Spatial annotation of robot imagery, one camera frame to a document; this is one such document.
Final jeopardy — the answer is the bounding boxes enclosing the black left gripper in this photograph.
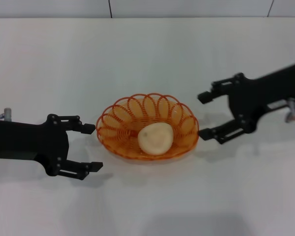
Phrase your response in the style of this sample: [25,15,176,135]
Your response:
[0,114,104,181]

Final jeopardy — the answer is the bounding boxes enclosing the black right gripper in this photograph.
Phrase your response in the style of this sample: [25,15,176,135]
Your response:
[197,63,295,146]

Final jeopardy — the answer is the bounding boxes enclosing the orange wire basket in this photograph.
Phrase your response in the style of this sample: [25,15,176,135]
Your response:
[95,92,201,161]

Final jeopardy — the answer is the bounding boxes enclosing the beige round bread bun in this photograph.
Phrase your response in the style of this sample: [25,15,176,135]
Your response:
[137,122,175,156]

